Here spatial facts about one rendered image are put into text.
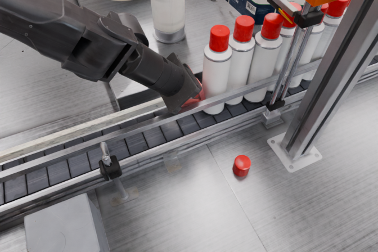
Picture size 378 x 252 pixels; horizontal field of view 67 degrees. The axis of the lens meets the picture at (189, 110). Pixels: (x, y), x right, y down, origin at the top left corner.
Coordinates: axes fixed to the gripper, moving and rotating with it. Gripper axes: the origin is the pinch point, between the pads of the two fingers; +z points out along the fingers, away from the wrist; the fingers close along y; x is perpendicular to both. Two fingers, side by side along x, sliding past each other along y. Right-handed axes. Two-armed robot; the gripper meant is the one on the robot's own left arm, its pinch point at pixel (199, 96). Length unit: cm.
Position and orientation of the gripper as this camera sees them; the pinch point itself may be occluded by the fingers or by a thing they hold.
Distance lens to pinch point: 58.0
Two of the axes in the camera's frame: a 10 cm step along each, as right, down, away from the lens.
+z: 5.7, 2.7, 7.8
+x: -7.1, 6.4, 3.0
